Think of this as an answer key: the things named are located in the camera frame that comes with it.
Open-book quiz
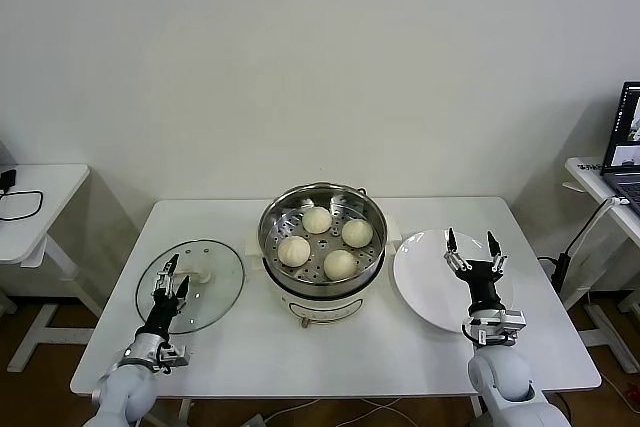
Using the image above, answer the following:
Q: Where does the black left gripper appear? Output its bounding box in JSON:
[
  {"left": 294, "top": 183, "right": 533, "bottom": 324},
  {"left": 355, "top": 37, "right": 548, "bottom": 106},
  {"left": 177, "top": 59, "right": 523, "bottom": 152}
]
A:
[{"left": 139, "top": 253, "right": 191, "bottom": 337}]

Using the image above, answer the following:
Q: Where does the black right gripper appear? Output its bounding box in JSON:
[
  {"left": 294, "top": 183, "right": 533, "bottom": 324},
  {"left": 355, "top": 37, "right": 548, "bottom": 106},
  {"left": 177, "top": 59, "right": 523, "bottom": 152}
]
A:
[{"left": 443, "top": 227, "right": 509, "bottom": 314}]

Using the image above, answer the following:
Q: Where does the round glass pot lid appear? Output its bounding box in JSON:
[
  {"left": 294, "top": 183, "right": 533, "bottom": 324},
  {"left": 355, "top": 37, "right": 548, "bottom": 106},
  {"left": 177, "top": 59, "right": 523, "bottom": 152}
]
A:
[{"left": 135, "top": 239, "right": 246, "bottom": 336}]

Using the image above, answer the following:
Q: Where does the white steamed baozi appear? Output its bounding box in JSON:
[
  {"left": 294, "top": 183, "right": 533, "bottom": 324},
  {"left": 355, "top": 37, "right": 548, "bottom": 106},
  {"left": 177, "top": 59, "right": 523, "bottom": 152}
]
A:
[
  {"left": 303, "top": 206, "right": 332, "bottom": 235},
  {"left": 278, "top": 235, "right": 312, "bottom": 268},
  {"left": 323, "top": 249, "right": 359, "bottom": 282},
  {"left": 341, "top": 219, "right": 374, "bottom": 249}
]

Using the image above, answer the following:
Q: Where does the perforated steel steamer basket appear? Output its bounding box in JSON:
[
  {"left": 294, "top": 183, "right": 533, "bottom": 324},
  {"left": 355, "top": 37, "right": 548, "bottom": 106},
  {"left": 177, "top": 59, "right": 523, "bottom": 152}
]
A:
[{"left": 258, "top": 181, "right": 389, "bottom": 297}]

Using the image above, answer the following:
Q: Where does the round white plate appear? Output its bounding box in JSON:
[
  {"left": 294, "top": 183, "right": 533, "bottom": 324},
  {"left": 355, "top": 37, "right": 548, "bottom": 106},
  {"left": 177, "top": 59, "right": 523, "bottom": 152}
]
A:
[{"left": 393, "top": 229, "right": 515, "bottom": 334}]

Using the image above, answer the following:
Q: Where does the black hanging power brick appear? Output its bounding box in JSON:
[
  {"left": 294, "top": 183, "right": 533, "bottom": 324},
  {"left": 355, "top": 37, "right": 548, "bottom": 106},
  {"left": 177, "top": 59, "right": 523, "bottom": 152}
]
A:
[{"left": 538, "top": 252, "right": 572, "bottom": 294}]

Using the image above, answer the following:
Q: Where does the white electric cooking pot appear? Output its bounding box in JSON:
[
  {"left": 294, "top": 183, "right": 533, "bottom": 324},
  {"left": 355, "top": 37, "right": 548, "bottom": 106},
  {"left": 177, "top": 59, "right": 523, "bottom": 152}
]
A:
[{"left": 244, "top": 214, "right": 404, "bottom": 331}]

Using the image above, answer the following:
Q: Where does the white side table with adapter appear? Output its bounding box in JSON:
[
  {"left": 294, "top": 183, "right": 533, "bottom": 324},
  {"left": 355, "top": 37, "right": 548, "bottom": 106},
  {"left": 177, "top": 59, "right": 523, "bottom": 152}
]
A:
[{"left": 0, "top": 162, "right": 104, "bottom": 373}]

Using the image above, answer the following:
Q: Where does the open dark laptop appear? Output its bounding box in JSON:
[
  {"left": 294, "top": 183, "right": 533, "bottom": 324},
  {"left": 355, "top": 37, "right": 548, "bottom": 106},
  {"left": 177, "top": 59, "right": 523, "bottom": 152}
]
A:
[{"left": 602, "top": 80, "right": 640, "bottom": 218}]

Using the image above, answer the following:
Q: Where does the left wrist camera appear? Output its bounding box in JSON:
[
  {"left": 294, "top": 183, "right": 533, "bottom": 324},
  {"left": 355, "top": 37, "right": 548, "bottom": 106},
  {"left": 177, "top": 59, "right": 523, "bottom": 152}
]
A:
[{"left": 159, "top": 341, "right": 190, "bottom": 369}]

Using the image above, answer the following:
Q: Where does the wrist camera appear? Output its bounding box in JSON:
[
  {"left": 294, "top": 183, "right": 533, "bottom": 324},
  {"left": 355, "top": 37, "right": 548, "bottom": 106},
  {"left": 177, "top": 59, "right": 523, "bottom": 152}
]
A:
[
  {"left": 474, "top": 310, "right": 527, "bottom": 347},
  {"left": 159, "top": 341, "right": 190, "bottom": 369}
]

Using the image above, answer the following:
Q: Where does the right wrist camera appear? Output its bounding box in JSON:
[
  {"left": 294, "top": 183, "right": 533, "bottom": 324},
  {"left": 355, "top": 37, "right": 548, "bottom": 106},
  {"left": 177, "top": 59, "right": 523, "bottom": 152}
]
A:
[{"left": 474, "top": 310, "right": 527, "bottom": 347}]

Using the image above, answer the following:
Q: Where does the white laptop charging cable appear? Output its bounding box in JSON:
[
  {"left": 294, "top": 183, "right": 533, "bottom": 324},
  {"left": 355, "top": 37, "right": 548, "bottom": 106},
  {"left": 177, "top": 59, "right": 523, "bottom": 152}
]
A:
[{"left": 564, "top": 195, "right": 632, "bottom": 258}]

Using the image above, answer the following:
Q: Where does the black looped cable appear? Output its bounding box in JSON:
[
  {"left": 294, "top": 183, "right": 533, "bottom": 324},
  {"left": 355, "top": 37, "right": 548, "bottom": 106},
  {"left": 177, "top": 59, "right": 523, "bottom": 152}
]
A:
[{"left": 0, "top": 190, "right": 45, "bottom": 222}]

